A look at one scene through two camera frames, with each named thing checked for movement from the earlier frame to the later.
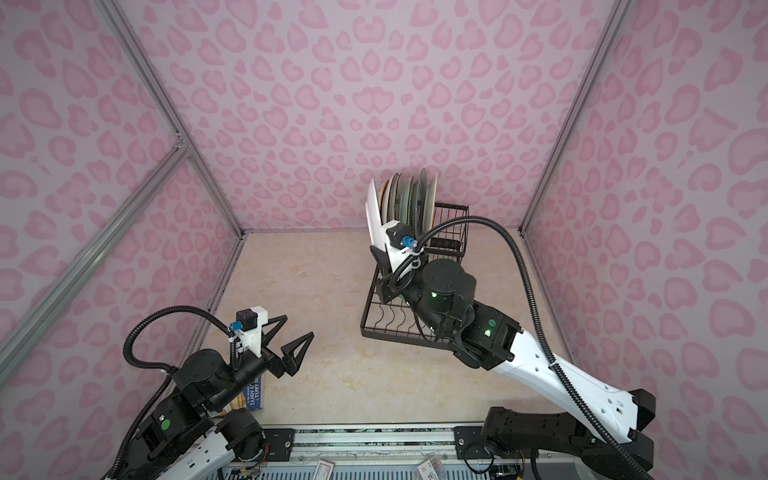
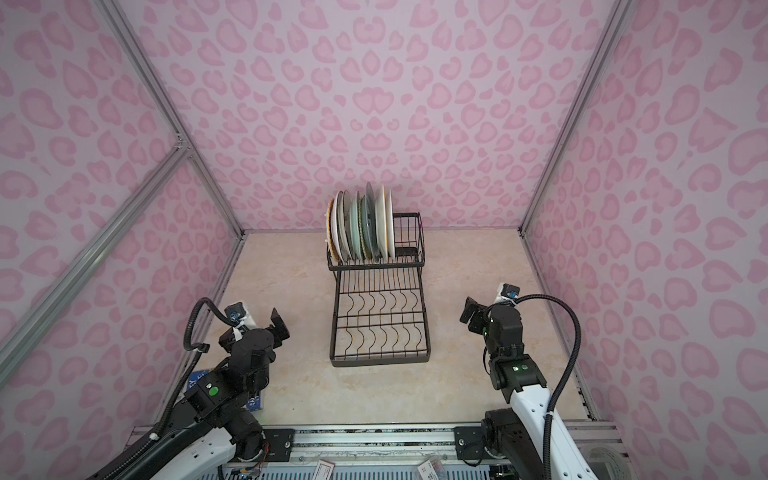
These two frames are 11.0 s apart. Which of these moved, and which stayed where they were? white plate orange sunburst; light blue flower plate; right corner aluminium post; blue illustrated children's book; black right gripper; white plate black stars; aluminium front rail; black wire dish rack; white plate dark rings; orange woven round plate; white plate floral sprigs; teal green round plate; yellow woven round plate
Moved: teal green round plate; black wire dish rack; orange woven round plate; white plate dark rings; yellow woven round plate; white plate orange sunburst; white plate black stars; black right gripper; light blue flower plate; white plate floral sprigs
Stayed: blue illustrated children's book; aluminium front rail; right corner aluminium post
